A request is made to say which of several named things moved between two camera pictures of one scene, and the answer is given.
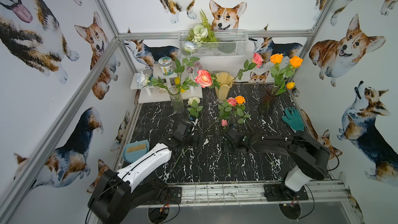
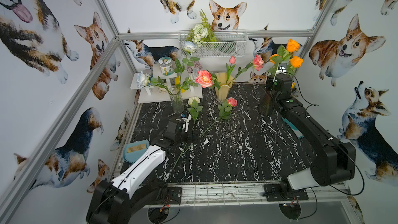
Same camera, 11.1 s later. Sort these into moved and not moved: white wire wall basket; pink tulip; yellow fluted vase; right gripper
Moved: right gripper; pink tulip
Not moved: yellow fluted vase; white wire wall basket
